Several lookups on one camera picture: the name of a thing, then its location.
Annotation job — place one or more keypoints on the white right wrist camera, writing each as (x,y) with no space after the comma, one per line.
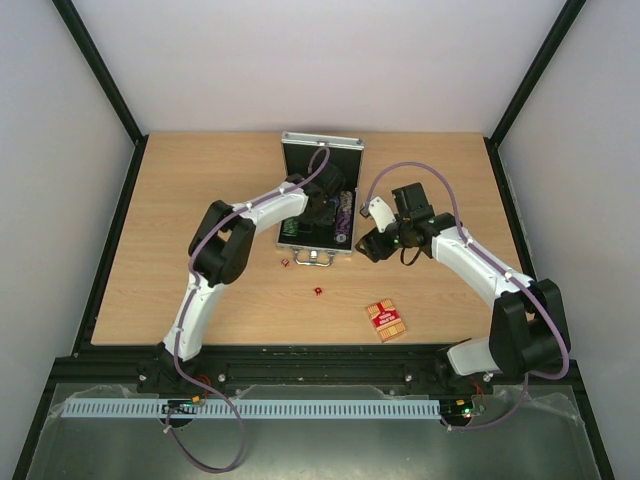
(380,212)

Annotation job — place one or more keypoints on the purple poker chip stack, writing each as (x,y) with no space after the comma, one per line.
(343,218)

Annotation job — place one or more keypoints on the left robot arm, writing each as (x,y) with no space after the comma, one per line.
(220,249)

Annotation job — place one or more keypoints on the green poker chip stack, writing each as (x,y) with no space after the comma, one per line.
(290,227)

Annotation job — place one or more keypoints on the red card deck box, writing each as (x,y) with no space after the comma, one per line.
(386,320)

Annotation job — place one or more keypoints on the light blue cable duct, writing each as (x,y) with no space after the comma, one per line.
(120,408)

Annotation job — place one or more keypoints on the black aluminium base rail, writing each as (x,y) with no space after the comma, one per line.
(396,369)

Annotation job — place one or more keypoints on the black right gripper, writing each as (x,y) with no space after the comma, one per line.
(379,240)

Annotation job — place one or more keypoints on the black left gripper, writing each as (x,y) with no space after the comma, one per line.
(326,219)

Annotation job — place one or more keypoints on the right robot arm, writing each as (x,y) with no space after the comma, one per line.
(528,333)

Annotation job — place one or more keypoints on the aluminium poker case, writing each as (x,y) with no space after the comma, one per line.
(326,228)

